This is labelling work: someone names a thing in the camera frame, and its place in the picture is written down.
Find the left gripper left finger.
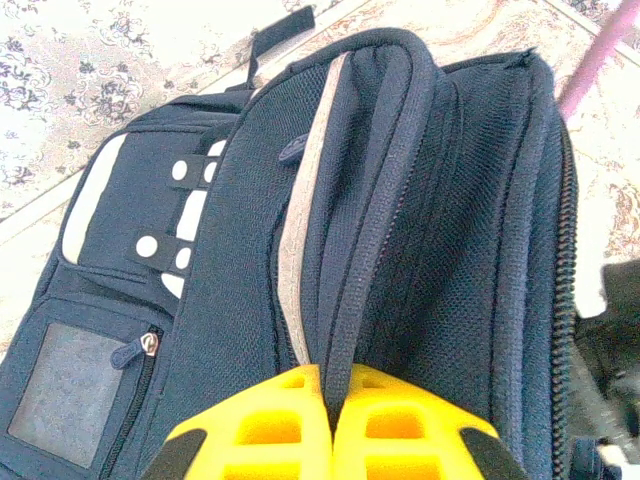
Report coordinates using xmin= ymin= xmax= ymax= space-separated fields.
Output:
xmin=149 ymin=364 xmax=334 ymax=480

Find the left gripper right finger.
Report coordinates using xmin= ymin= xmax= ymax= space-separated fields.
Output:
xmin=332 ymin=364 xmax=526 ymax=480

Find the navy blue backpack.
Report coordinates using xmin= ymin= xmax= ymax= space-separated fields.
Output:
xmin=0 ymin=4 xmax=609 ymax=480

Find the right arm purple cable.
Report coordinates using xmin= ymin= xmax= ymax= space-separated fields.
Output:
xmin=559 ymin=0 xmax=640 ymax=119

